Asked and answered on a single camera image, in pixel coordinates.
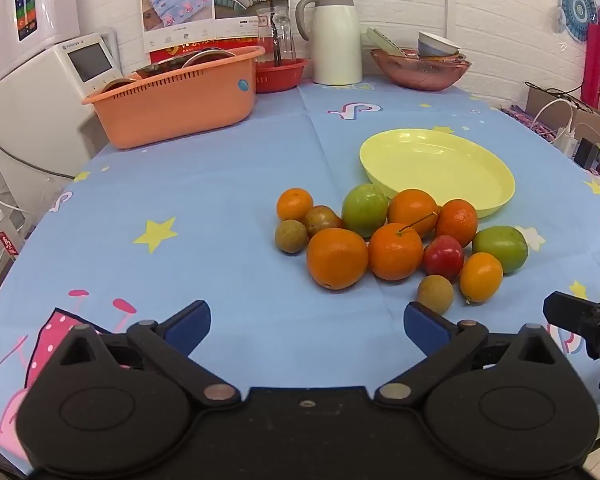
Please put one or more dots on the white thermos jug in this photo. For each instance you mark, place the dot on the white thermos jug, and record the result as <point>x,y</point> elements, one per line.
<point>336,45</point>

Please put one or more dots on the wall calendar poster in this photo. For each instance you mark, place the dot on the wall calendar poster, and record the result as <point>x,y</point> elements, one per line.
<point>180,0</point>

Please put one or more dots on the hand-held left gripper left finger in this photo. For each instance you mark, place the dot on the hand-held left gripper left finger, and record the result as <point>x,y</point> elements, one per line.
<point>190,325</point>

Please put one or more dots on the white wall water purifier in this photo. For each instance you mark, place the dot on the white wall water purifier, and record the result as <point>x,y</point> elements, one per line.
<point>35,5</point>

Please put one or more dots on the pink glass bowl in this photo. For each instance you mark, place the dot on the pink glass bowl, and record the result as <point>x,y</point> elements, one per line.
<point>420,75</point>

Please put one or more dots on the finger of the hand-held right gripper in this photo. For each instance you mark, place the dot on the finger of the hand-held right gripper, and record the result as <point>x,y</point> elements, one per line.
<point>580,317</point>

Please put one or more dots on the black electronic device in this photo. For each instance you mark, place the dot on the black electronic device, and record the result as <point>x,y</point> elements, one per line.
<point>587,152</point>

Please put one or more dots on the cardboard box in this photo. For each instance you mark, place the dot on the cardboard box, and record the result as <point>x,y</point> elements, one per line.
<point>542,102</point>

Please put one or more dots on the pink gift bag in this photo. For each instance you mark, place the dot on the pink gift bag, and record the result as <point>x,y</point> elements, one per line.
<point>597,65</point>

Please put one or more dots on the red plastic basket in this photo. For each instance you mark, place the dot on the red plastic basket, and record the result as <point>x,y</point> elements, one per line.
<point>280,77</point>

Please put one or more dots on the orange plastic basket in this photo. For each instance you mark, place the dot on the orange plastic basket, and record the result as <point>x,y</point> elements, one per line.
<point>180,105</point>

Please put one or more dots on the reddish orange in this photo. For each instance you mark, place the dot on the reddish orange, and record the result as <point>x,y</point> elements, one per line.
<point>456,222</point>

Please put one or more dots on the brown longan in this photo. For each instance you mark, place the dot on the brown longan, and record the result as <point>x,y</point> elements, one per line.
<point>291,236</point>
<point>435,293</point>

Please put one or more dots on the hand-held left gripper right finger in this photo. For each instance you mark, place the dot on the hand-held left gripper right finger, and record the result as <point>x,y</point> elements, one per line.
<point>425,327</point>

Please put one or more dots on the small red apple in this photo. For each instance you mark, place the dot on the small red apple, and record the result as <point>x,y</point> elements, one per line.
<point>443,258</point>

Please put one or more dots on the yellow plastic plate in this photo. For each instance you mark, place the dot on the yellow plastic plate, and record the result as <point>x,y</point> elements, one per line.
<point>440,165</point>

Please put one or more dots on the steel plate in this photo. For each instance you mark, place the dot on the steel plate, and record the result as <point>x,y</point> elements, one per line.
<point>210,55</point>
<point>160,67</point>

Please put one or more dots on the orange with stem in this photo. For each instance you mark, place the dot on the orange with stem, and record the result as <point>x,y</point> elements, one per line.
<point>396,252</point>

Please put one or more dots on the steel bowl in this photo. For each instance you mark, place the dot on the steel bowl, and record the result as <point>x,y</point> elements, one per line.
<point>119,84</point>

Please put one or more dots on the stack of ceramic bowls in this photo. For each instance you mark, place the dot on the stack of ceramic bowls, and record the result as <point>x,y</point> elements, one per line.
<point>437,45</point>

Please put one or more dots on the green apple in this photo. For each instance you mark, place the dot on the green apple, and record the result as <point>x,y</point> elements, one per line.
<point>365,209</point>

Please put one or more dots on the yellow orange kumquat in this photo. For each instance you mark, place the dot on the yellow orange kumquat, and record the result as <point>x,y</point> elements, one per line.
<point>480,276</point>

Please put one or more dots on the round green citrus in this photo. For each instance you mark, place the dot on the round green citrus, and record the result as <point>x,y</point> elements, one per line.
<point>501,248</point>

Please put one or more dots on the clear drinking glass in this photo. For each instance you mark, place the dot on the clear drinking glass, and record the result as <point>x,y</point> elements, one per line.
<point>265,35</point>
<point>286,35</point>

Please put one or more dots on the white oval dish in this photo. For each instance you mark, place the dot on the white oval dish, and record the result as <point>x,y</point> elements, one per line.
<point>384,41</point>

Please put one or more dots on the white countertop machine with screen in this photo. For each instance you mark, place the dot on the white countertop machine with screen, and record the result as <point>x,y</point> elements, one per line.
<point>30,110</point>

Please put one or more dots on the blue printed tablecloth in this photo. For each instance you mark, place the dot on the blue printed tablecloth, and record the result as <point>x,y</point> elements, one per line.
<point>205,185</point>

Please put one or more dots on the purple patterned mat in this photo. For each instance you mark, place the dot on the purple patterned mat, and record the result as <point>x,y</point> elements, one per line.
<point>525,120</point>

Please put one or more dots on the small orange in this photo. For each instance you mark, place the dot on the small orange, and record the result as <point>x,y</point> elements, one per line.
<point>294,204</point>

